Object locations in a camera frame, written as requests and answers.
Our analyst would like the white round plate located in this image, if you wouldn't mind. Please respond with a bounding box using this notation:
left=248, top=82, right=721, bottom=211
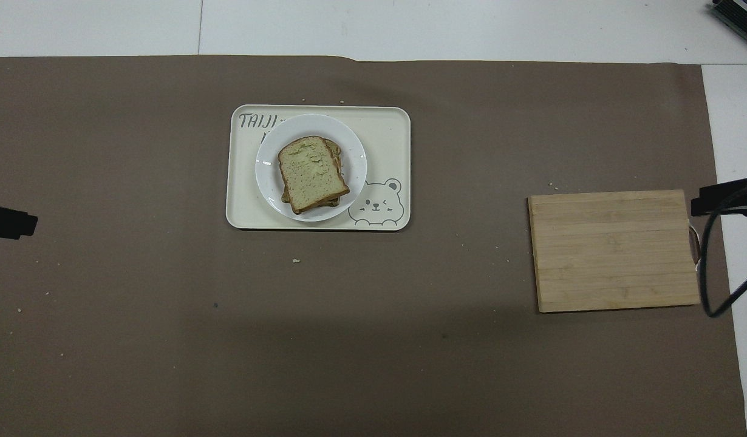
left=255, top=113, right=368, bottom=223

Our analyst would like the bread slice with green spread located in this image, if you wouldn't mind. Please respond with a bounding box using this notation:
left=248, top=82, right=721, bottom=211
left=277, top=135, right=351, bottom=215

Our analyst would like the brown-crusted bread slice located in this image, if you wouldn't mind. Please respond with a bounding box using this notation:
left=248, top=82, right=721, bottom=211
left=281, top=138, right=345, bottom=211

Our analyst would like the cream tray with bear print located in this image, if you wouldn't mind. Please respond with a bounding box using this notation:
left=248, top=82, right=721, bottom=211
left=225, top=104, right=412, bottom=232

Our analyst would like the wooden cutting board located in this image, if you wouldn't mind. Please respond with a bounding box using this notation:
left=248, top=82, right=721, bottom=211
left=527, top=189, right=702, bottom=314

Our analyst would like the black stand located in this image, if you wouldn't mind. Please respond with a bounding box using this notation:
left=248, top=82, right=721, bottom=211
left=710, top=0, right=747, bottom=35

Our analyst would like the black cable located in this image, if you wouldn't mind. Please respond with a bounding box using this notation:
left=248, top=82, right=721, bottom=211
left=700, top=184, right=747, bottom=319

